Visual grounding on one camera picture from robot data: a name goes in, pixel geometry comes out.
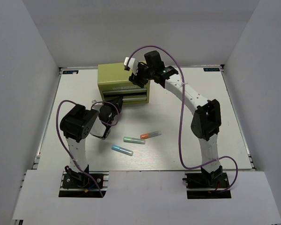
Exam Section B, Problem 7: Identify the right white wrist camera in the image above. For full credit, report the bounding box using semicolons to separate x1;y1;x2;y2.
124;57;139;73

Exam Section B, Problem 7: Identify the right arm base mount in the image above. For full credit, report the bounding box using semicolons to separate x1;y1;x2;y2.
182;172;231;199

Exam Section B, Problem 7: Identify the left blue corner label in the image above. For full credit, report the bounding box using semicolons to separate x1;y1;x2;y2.
62;70;79;75

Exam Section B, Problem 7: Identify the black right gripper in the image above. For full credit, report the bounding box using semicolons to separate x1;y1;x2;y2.
130;61;155;89

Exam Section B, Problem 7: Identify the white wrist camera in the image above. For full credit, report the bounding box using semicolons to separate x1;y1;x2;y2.
124;57;139;73
91;100;101;106

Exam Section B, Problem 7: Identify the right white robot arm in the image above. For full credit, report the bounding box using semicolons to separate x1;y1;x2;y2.
124;51;222;187

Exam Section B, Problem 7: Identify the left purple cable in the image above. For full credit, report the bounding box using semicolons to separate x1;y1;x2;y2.
56;99;120;197

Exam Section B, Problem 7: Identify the green metal drawer box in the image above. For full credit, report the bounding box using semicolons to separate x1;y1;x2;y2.
97;63;150;104

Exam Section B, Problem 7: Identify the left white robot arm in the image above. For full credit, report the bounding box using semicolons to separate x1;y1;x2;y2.
57;97;123;187

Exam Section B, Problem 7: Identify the orange highlighter marker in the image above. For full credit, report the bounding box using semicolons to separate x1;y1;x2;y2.
140;131;162;139

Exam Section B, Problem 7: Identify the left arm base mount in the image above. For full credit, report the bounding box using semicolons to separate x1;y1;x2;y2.
59;171;109;198

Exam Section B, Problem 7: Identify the purple cable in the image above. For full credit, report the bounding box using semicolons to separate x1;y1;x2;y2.
56;99;120;197
128;45;239;194

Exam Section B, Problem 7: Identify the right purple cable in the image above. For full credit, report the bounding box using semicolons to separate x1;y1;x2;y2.
128;45;239;194

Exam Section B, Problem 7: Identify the right blue corner label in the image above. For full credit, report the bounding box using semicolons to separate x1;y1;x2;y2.
203;67;220;72

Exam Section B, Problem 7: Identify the green highlighter marker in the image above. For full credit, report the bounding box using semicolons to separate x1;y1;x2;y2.
123;136;146;144

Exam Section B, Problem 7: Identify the blue highlighter marker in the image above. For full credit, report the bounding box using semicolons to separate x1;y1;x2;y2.
111;145;133;156

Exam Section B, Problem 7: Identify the blue corner label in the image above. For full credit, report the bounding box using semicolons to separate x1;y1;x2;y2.
62;70;79;75
203;67;220;72

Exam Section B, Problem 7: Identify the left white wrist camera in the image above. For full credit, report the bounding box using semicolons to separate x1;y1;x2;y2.
91;100;101;106

